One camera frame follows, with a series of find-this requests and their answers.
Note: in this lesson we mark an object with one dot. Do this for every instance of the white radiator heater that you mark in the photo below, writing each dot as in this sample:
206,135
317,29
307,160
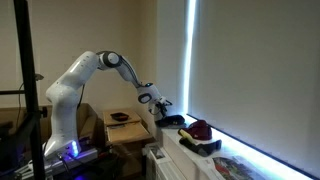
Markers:
160,169

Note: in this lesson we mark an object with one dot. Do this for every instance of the black tripod stand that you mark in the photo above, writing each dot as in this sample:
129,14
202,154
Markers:
31,125

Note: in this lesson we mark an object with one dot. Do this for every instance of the white windowsill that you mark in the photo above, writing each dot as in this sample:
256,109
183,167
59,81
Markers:
196,167

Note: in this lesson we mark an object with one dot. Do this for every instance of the wooden pull-out desk shelf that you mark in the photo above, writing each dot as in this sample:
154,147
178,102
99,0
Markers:
130,133

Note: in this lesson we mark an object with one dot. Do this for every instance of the white roller blind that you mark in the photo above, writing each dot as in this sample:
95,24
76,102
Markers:
255,74

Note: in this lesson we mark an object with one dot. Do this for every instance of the navy blue cap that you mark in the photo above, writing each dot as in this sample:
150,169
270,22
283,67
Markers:
171,121

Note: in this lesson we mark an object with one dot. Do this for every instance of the colourful magazine on windowsill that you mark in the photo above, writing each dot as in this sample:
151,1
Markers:
230,169

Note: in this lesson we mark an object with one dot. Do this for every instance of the black oval bowl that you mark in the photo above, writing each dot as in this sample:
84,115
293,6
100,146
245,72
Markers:
119,116

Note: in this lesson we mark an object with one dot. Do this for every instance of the wooden cabinet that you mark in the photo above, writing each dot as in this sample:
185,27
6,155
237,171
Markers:
133,116

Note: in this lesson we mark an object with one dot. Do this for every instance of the yellow sticky notes pad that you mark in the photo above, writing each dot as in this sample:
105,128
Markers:
185,134

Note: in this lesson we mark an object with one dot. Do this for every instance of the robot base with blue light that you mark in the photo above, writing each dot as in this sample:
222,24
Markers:
61,162

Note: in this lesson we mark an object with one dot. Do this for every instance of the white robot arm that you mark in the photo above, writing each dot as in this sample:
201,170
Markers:
64,97

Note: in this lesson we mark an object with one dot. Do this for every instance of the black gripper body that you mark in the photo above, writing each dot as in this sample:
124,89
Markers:
161,107

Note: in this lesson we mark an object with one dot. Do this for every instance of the maroon cap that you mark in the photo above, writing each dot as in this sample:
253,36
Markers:
200,130

